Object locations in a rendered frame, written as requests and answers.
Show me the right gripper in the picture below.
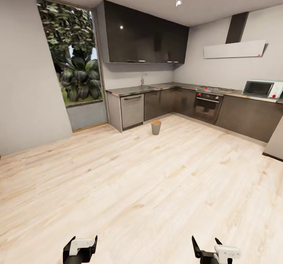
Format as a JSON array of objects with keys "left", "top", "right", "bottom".
[{"left": 191, "top": 236, "right": 232, "bottom": 264}]

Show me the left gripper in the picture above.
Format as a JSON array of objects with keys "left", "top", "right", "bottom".
[{"left": 63, "top": 236, "right": 97, "bottom": 264}]

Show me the trash can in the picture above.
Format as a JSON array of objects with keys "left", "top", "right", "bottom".
[{"left": 150, "top": 120, "right": 162, "bottom": 134}]

